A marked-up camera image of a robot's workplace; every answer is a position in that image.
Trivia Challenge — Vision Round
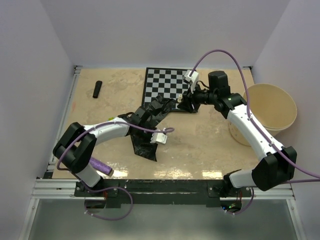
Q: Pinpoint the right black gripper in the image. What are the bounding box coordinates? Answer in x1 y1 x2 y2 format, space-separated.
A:
177 82 218 113

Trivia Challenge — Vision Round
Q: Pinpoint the black trash bag roll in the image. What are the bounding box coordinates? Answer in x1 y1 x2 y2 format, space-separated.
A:
92 80 103 99

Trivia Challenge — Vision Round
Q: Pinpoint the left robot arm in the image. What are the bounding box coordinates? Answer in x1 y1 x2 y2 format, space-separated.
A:
53 107 157 196

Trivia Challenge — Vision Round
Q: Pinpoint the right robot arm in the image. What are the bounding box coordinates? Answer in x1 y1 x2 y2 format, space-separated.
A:
177 70 297 197

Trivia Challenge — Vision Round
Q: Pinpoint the beige round trash bin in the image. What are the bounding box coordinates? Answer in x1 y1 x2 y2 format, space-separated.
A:
228 83 298 147

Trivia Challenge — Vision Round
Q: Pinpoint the white chess piece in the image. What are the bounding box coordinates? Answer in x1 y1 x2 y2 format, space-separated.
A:
177 94 183 103

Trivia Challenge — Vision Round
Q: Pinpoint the black white chessboard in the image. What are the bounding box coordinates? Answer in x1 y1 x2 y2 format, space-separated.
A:
141 67 189 107

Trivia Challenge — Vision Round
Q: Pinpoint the purple glitter microphone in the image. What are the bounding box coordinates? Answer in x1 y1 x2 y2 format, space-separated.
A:
89 157 114 177

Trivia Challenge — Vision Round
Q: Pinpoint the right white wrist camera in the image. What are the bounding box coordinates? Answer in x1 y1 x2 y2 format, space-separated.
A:
183 70 199 94

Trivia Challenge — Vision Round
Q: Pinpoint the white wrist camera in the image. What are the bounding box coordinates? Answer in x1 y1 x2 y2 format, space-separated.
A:
150 128 168 145
183 70 199 94

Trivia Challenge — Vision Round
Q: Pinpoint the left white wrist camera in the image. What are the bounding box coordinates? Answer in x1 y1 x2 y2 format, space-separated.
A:
150 128 168 145

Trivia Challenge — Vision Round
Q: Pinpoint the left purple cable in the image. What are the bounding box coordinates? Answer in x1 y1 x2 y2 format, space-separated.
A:
56 121 176 221

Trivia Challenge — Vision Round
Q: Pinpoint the purple cable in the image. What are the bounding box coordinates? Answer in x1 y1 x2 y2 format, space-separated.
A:
191 49 320 216
56 121 176 221

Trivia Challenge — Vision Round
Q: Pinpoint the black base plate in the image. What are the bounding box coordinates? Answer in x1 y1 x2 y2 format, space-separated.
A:
74 179 252 210

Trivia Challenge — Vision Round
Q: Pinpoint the aluminium left rail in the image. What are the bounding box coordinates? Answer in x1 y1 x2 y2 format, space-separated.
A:
43 65 83 179

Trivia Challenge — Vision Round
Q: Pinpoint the aluminium rail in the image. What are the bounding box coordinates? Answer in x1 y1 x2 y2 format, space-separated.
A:
43 65 83 179
31 179 295 200

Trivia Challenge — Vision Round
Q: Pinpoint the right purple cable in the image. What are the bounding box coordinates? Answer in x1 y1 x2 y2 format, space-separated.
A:
191 49 320 216

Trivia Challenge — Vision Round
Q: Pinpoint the aluminium front rail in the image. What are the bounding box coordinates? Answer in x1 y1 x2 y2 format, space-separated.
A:
31 179 295 200

